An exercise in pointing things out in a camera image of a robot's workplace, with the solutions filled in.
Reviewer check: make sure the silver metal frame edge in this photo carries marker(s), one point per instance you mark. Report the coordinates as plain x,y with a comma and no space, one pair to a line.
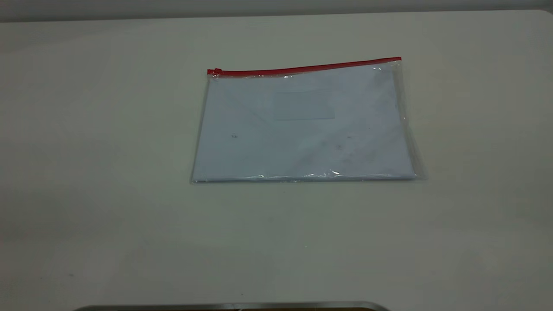
233,306

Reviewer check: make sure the red zipper slider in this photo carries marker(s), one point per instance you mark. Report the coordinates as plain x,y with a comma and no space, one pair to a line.
214,72

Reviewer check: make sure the white paper stack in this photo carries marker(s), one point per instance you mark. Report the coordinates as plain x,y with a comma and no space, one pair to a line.
302,142

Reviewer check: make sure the clear plastic bag red zipper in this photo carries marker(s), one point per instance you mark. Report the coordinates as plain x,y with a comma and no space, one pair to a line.
311,68

